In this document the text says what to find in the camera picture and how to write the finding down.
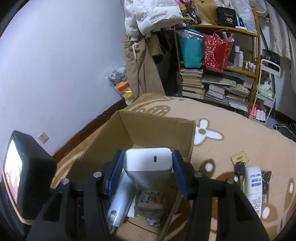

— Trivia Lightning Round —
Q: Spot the khaki hanging coat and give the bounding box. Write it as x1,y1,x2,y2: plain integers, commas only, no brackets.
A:
122,36,165,98

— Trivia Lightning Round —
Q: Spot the white wall socket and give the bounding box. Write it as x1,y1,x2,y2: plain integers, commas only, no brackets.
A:
38,132,49,144

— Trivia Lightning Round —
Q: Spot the open cardboard box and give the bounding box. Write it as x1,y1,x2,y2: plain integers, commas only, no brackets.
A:
49,109,197,241

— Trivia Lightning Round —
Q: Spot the red gift bag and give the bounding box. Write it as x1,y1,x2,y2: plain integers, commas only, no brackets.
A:
204,30,236,72

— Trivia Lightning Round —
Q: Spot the light blue power bank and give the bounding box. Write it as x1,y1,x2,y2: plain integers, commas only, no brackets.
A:
106,169,137,227

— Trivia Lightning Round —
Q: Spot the blonde wig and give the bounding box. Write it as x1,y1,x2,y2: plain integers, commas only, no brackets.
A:
192,0,218,25

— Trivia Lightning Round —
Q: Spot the white utility cart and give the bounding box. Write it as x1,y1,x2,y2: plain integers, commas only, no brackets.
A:
249,59,281,124

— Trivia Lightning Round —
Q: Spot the black car key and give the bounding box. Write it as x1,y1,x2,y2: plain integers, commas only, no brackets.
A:
234,162,245,193

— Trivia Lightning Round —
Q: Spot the black box number 40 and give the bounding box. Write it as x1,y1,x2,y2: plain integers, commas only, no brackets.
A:
216,6,238,28

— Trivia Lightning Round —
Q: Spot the beige patterned blanket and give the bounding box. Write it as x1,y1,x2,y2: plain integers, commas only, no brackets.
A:
49,93,296,241

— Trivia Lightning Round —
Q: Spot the left book stack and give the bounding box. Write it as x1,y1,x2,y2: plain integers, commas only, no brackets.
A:
180,68,206,99

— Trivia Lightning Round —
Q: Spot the black key bunch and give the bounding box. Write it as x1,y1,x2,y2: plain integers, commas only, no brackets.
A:
261,171,273,203

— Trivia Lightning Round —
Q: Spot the cartoon sticker card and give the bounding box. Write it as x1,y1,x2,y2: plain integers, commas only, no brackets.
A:
133,190,167,227

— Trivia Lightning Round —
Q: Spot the beige curtain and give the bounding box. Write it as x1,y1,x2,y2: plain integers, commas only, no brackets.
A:
265,1,291,60

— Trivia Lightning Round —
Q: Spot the white power bank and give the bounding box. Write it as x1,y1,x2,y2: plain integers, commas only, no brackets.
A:
123,148,173,191

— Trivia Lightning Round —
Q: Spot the black monitor device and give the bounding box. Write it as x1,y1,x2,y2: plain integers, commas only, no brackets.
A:
1,131,57,220

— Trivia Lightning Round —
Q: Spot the teal bag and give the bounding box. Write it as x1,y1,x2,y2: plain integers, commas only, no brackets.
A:
176,29,204,68

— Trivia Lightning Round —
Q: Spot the bag of plush toys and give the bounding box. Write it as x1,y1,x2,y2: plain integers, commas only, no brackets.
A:
104,61,134,105

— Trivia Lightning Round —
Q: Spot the wooden bookshelf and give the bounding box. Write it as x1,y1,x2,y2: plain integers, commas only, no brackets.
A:
173,7,261,119

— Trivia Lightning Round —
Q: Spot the white puffer jacket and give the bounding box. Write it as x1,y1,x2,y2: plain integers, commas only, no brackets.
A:
124,0,183,41

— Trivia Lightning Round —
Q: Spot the right book pile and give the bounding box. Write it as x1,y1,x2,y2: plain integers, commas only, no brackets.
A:
201,74,250,113

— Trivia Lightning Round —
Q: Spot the yellow card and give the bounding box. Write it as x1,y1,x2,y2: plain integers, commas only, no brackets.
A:
230,151,249,165

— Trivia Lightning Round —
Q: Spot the white tube with text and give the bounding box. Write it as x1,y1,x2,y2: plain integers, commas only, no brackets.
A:
244,166,263,218

